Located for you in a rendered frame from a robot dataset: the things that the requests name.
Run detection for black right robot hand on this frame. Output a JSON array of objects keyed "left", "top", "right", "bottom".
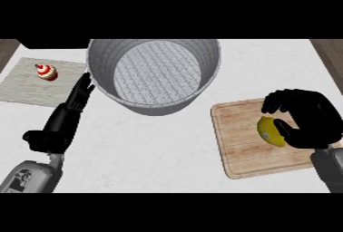
[{"left": 260, "top": 88, "right": 343, "bottom": 150}]

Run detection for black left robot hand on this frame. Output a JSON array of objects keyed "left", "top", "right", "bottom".
[{"left": 20, "top": 72, "right": 96, "bottom": 155}]

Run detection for yellow lemon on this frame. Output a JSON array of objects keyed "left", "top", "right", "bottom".
[{"left": 256, "top": 116, "right": 288, "bottom": 148}]

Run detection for wooden cutting board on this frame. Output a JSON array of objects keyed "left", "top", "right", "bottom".
[{"left": 208, "top": 97, "right": 343, "bottom": 180}]

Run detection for grey woven basket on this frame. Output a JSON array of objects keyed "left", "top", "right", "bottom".
[{"left": 86, "top": 39, "right": 222, "bottom": 117}]

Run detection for pale grey placemat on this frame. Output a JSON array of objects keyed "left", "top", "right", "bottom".
[{"left": 0, "top": 56, "right": 88, "bottom": 108}]

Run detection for red and white cupcake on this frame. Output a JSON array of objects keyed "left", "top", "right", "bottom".
[{"left": 34, "top": 63, "right": 59, "bottom": 82}]

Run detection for black appliance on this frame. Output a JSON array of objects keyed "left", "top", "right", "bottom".
[{"left": 16, "top": 39, "right": 93, "bottom": 50}]

